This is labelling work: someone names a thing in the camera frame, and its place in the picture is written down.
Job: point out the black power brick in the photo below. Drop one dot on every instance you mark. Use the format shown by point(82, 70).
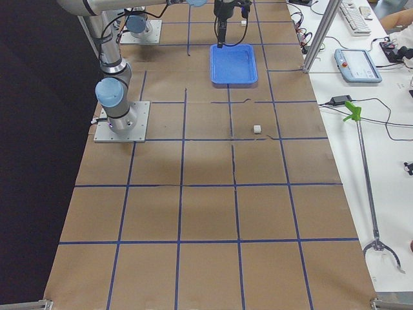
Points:
point(340, 100)

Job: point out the blue plastic tray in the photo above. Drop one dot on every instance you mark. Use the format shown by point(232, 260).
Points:
point(233, 66)

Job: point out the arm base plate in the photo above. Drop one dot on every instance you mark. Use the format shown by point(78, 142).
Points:
point(139, 31)
point(129, 128)

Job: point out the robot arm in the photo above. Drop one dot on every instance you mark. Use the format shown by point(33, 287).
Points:
point(112, 90)
point(143, 13)

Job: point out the white keyboard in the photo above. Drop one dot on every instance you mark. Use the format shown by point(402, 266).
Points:
point(353, 19)

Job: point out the teach pendant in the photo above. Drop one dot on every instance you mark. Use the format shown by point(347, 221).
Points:
point(356, 66)

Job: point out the aluminium frame post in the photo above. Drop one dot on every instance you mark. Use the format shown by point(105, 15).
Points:
point(324, 26)

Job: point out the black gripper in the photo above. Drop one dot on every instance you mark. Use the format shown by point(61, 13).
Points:
point(222, 12)

